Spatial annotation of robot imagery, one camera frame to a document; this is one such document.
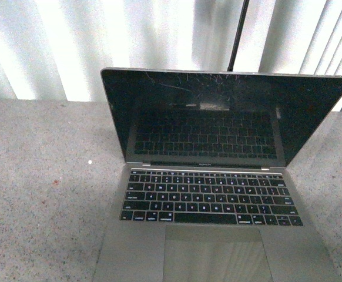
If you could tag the blue desk lamp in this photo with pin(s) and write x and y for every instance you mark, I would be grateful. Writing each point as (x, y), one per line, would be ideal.
(238, 35)

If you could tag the grey laptop with black keyboard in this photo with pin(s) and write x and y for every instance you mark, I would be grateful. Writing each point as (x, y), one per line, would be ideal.
(204, 194)

